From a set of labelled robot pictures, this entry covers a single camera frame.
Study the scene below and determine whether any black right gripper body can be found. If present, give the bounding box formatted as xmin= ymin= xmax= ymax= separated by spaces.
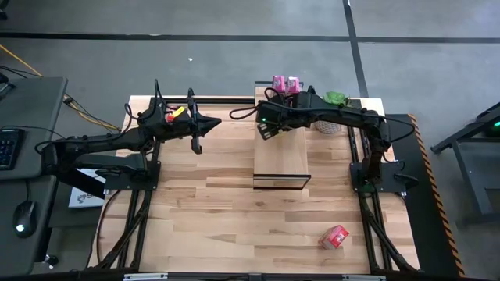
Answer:
xmin=255 ymin=100 xmax=294 ymax=132

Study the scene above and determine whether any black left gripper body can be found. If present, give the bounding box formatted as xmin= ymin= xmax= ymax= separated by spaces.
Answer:
xmin=155 ymin=88 xmax=204 ymax=155

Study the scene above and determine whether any purple Raisin Bran cereal box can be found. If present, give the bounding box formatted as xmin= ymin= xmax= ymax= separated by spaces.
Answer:
xmin=272 ymin=75 xmax=287 ymax=94
xmin=286 ymin=76 xmax=301 ymax=95

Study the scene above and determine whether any green plant in woven pot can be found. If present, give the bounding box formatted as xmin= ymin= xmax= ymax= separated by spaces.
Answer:
xmin=314 ymin=91 xmax=350 ymax=136

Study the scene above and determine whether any white box with black print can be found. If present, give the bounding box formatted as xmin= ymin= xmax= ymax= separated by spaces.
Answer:
xmin=68 ymin=167 xmax=107 ymax=210

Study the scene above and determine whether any grey desk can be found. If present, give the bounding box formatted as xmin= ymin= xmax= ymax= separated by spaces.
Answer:
xmin=0 ymin=76 xmax=68 ymax=276

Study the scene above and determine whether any black keyboard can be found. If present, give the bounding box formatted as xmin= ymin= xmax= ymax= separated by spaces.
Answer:
xmin=0 ymin=127 xmax=25 ymax=172

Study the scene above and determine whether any black computer mouse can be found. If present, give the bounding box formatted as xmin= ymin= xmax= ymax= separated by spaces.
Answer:
xmin=12 ymin=200 xmax=39 ymax=239

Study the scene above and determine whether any black mat with hazard stripes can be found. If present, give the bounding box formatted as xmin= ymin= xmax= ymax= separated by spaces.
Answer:
xmin=386 ymin=112 xmax=466 ymax=278

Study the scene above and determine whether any wooden shelf with black frame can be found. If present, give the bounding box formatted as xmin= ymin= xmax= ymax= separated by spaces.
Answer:
xmin=252 ymin=80 xmax=313 ymax=191

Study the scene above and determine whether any black aluminium table frame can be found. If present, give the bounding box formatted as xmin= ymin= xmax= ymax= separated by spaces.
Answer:
xmin=87 ymin=87 xmax=421 ymax=274

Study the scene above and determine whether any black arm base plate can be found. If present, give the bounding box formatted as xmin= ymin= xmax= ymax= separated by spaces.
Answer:
xmin=103 ymin=159 xmax=161 ymax=192
xmin=349 ymin=162 xmax=407 ymax=194

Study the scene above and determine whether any yellow cable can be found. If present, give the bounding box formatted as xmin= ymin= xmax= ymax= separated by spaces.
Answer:
xmin=0 ymin=43 xmax=120 ymax=132

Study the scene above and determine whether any black keyboard cable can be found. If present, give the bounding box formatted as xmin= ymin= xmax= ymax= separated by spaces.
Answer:
xmin=0 ymin=123 xmax=67 ymax=141

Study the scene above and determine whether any silver metal bracket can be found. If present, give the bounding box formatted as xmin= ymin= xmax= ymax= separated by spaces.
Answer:
xmin=123 ymin=272 xmax=169 ymax=281
xmin=342 ymin=274 xmax=387 ymax=281

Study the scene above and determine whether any black neighbouring table frame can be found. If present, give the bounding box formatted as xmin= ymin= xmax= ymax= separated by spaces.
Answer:
xmin=429 ymin=100 xmax=500 ymax=229

